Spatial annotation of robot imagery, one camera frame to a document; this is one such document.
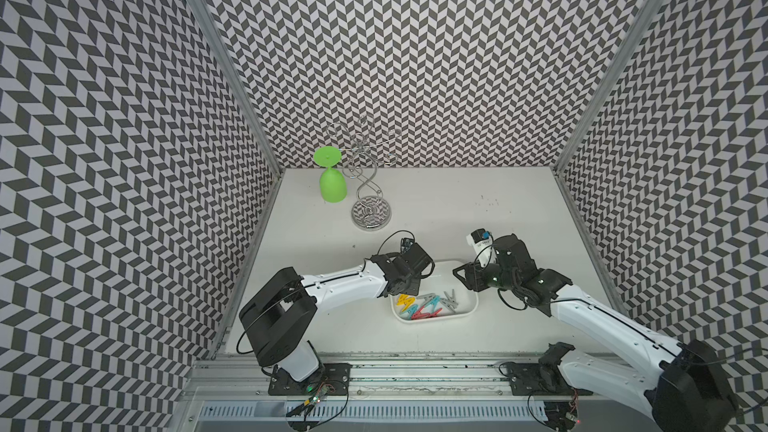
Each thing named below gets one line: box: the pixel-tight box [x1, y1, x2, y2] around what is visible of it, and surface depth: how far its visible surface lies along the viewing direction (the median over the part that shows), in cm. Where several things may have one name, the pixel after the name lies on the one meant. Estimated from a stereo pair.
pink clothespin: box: [411, 306, 442, 320], surface depth 84 cm
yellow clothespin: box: [396, 294, 416, 311], surface depth 86 cm
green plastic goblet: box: [313, 146, 347, 203], surface depth 86 cm
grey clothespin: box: [440, 289, 459, 314], surface depth 87 cm
